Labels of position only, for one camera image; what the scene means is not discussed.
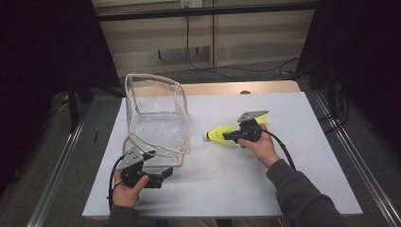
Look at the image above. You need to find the hand-held gripper cable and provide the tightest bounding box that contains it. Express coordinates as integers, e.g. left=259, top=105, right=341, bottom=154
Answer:
left=259, top=129, right=297, bottom=172
left=108, top=154, right=127, bottom=211

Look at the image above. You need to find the white table sheet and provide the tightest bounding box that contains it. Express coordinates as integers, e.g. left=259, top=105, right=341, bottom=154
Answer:
left=81, top=91, right=363, bottom=219

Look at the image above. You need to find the black wall cable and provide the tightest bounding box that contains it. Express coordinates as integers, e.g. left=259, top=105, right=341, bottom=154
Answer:
left=183, top=7, right=301, bottom=81

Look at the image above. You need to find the black horizontal bar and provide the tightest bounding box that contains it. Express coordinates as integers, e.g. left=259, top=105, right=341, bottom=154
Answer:
left=94, top=1, right=320, bottom=23

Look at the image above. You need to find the left hand-held gripper cable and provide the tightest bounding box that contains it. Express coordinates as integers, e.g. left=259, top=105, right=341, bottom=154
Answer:
left=108, top=154, right=127, bottom=211

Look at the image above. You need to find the black metal stand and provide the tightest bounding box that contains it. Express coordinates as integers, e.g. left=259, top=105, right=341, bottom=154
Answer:
left=67, top=75, right=96, bottom=133

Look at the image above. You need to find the yellow floor cable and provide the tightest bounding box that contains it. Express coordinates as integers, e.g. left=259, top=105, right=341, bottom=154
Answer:
left=56, top=94, right=70, bottom=114

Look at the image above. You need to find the right hand-held gripper cable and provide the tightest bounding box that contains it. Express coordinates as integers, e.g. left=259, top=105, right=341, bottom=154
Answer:
left=259, top=129, right=297, bottom=172

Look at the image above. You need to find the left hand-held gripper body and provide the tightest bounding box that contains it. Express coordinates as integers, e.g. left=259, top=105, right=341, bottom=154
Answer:
left=116, top=146, right=165, bottom=189

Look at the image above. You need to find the black curtain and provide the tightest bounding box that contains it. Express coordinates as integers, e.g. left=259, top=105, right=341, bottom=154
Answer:
left=296, top=0, right=401, bottom=155
left=0, top=0, right=121, bottom=190

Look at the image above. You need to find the person's right hand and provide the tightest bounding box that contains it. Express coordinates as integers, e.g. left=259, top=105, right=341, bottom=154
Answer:
left=237, top=124, right=281, bottom=169

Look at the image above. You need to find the person's left hand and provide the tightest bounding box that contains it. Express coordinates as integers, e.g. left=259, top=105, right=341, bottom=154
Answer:
left=112, top=171, right=149, bottom=207

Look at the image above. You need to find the wooden table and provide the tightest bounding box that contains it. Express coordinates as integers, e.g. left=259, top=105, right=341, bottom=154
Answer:
left=181, top=79, right=302, bottom=96

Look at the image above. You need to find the bundle of black floor cables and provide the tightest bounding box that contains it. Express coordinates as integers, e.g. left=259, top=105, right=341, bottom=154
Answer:
left=318, top=81, right=351, bottom=135

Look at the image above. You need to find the white wall socket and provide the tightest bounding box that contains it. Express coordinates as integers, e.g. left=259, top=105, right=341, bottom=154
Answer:
left=180, top=0, right=203, bottom=9

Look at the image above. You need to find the clear plastic zipper bag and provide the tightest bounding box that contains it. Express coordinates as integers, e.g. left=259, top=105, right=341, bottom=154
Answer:
left=122, top=73, right=192, bottom=168

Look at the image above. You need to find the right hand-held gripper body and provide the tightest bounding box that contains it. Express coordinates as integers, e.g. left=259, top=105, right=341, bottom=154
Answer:
left=236, top=110, right=270, bottom=143

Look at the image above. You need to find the aluminium floor rail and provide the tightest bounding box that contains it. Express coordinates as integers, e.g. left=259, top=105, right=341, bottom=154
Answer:
left=26, top=116, right=86, bottom=227
left=315, top=93, right=401, bottom=227

